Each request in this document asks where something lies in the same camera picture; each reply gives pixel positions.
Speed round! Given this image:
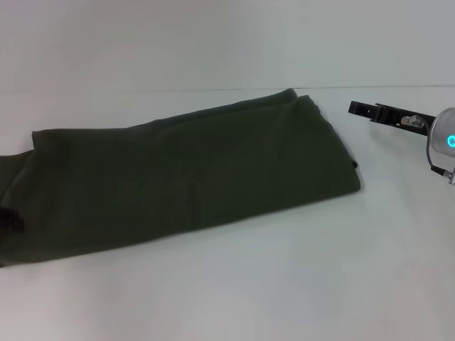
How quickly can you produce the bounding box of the black cable with silver plug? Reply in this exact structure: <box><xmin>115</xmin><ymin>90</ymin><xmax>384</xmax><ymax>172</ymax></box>
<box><xmin>400</xmin><ymin>114</ymin><xmax>455</xmax><ymax>183</ymax></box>

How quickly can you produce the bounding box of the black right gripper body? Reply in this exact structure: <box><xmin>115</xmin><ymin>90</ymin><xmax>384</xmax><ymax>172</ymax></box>
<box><xmin>375</xmin><ymin>103</ymin><xmax>437</xmax><ymax>138</ymax></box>

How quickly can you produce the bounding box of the dark green FREE t-shirt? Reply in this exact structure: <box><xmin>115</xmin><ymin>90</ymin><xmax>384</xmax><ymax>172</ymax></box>
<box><xmin>0</xmin><ymin>87</ymin><xmax>363</xmax><ymax>269</ymax></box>

